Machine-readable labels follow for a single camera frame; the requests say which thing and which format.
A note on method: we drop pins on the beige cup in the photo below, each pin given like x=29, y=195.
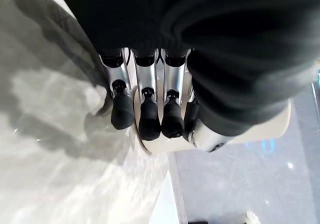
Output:
x=268, y=130

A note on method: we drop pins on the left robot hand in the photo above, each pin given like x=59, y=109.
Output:
x=200, y=21

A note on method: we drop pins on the white vanity cabinet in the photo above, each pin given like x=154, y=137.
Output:
x=168, y=199

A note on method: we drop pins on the white fluffy thing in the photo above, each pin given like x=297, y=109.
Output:
x=250, y=215

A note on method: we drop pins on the black thing on floor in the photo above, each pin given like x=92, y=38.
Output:
x=212, y=221

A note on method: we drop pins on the grey floor mat blue print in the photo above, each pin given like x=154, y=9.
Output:
x=245, y=179

